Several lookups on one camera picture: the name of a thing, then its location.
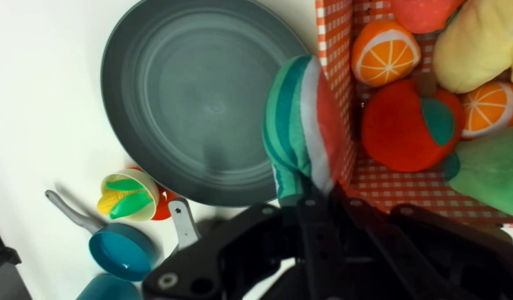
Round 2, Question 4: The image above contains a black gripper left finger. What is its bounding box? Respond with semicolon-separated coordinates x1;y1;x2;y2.
142;203;297;300

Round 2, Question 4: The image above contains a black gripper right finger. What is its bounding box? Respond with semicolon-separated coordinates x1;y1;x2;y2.
345;198;513;300

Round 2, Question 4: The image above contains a green plush pear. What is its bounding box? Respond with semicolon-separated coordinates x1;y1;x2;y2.
443;127;513;217

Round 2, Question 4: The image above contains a plush watermelon slice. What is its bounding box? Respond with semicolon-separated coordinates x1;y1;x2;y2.
264;55;345;207

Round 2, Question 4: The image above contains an orange checkered paper basket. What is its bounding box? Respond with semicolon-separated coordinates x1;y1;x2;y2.
313;0;513;228

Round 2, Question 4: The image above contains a dark grey round plate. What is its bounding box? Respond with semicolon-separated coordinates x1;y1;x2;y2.
100;0;308;207

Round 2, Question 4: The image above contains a teal toy frying pan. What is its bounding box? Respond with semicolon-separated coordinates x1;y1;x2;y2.
45;190;157;282

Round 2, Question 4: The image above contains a plush corn in bowl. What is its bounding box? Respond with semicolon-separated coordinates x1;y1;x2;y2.
97;167;177;222

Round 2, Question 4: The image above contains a teal toy pot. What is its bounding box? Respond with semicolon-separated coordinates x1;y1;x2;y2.
77;273;142;300

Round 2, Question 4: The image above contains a red plush tomato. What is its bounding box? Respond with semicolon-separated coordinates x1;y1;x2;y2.
360;80;465;172

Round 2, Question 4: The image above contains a plush orange slice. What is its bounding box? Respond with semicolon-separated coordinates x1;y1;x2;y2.
462;82;513;138
352;20;422;87

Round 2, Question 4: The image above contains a yellow plush banana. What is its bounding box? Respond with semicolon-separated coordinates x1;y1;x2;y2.
433;0;513;93

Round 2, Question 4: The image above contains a red plush strawberry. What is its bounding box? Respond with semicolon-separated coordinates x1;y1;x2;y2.
392;0;465;33

